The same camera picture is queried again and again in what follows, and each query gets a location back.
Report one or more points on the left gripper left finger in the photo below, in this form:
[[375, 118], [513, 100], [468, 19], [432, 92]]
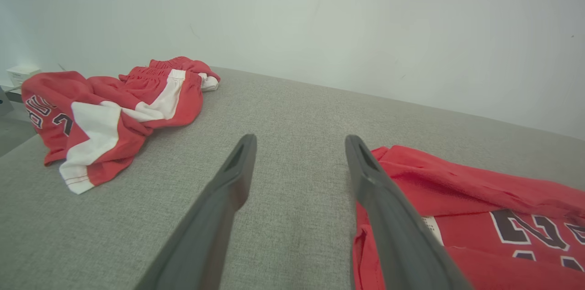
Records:
[[215, 217]]

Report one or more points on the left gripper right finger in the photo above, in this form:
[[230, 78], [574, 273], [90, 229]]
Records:
[[393, 226]]

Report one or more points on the red basketball jersey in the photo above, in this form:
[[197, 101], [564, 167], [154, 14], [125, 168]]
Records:
[[466, 189]]

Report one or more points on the red and white shorts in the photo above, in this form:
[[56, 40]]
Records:
[[114, 111]]

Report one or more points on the grey box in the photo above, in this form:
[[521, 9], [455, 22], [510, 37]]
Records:
[[4, 102]]

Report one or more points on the small white box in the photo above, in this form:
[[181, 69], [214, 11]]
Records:
[[22, 73]]

